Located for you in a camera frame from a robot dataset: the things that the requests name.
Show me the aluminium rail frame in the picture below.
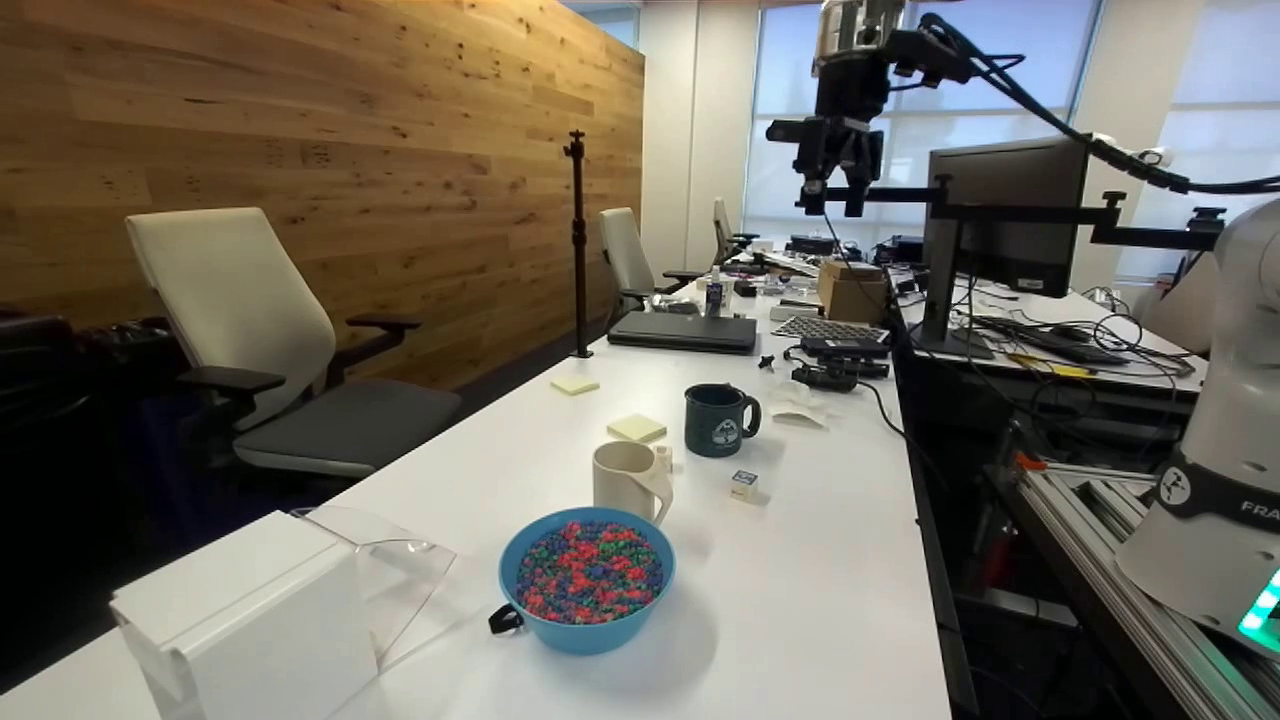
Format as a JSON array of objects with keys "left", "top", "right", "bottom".
[{"left": 993, "top": 452, "right": 1280, "bottom": 720}]

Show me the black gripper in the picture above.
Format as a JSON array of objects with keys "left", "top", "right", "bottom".
[{"left": 800, "top": 48, "right": 898, "bottom": 217}]

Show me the black computer monitor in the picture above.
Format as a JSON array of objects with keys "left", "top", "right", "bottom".
[{"left": 922, "top": 135, "right": 1093, "bottom": 300}]

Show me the blue plastic bowl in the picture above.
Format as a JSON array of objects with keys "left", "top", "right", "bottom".
[{"left": 495, "top": 506, "right": 681, "bottom": 660}]

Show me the cream ceramic mug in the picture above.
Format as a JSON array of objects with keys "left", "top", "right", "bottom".
[{"left": 587, "top": 439, "right": 678, "bottom": 529}]

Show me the dark green mug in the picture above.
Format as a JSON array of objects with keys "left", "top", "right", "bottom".
[{"left": 681, "top": 382, "right": 766, "bottom": 459}]

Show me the black tripod pole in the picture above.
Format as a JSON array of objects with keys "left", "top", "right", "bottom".
[{"left": 559, "top": 128, "right": 597, "bottom": 362}]

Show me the dark closed laptop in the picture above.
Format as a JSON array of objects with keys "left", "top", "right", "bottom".
[{"left": 603, "top": 309, "right": 761, "bottom": 358}]

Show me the large white office chair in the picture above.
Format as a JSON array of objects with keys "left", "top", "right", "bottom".
[{"left": 121, "top": 203, "right": 468, "bottom": 483}]

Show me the black desk device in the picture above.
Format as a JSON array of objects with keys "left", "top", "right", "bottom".
[{"left": 788, "top": 333, "right": 898, "bottom": 396}]

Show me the grey keyboard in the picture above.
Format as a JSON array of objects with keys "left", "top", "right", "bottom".
[{"left": 772, "top": 311, "right": 893, "bottom": 346}]

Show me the pale paper stack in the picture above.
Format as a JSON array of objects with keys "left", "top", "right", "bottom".
[{"left": 109, "top": 507, "right": 392, "bottom": 720}]

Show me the brown cardboard box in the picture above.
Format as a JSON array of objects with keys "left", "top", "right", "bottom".
[{"left": 817, "top": 255, "right": 893, "bottom": 329}]

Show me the clear acrylic holder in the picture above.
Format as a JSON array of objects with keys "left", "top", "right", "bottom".
[{"left": 297, "top": 514, "right": 463, "bottom": 720}]

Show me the colourful candy heap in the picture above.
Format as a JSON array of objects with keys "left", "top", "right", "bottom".
[{"left": 511, "top": 522, "right": 665, "bottom": 630}]

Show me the small white office chair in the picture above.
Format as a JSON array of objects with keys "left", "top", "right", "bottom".
[{"left": 597, "top": 203, "right": 704, "bottom": 318}]

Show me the small clear packet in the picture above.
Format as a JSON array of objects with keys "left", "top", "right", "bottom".
[{"left": 729, "top": 470, "right": 775, "bottom": 507}]

